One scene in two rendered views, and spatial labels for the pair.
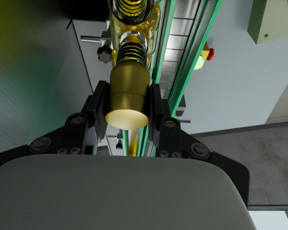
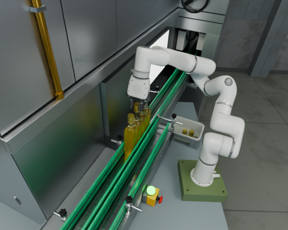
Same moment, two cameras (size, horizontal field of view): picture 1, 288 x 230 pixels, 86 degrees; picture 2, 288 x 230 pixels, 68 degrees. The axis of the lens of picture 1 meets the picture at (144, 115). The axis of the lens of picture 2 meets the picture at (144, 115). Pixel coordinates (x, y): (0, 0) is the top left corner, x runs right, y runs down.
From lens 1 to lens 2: 111 cm
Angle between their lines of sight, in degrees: 104
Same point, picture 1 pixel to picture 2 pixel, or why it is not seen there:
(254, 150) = not seen: outside the picture
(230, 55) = (176, 215)
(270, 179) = not seen: outside the picture
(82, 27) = (107, 149)
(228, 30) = (171, 196)
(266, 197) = not seen: outside the picture
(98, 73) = (95, 169)
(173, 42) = (141, 166)
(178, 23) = (144, 160)
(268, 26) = (186, 185)
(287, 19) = (194, 185)
